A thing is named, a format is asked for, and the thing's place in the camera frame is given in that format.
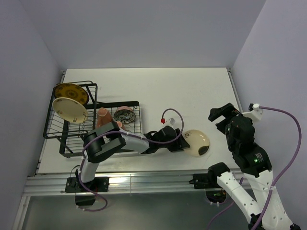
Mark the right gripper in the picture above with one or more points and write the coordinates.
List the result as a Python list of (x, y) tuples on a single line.
[(226, 110)]

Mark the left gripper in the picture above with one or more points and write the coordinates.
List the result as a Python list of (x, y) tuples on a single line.
[(177, 143)]

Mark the cream plate with branch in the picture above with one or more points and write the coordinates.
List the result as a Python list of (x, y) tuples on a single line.
[(198, 141)]

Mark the patterned ceramic bowl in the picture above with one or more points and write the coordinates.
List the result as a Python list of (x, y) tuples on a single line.
[(125, 115)]

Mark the orange floral mug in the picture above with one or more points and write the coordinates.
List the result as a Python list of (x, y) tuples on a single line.
[(103, 117)]

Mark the cream plate with flowers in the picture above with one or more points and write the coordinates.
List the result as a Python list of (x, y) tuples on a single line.
[(70, 110)]

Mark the yellow black patterned plate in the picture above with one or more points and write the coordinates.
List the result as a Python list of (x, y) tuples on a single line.
[(72, 91)]

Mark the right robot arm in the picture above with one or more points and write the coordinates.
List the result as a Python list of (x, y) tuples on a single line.
[(264, 211)]

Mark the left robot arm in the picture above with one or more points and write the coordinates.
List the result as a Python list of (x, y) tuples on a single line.
[(103, 142)]

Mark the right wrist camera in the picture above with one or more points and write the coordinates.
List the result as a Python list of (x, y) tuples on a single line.
[(254, 112)]

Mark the aluminium table edge rail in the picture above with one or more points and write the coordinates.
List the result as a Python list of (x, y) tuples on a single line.
[(119, 183)]

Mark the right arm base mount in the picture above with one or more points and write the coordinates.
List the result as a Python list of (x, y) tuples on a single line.
[(214, 192)]

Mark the black wire dish rack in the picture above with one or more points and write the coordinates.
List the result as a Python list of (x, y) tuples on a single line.
[(70, 135)]

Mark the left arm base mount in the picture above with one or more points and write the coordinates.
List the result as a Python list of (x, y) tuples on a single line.
[(99, 184)]

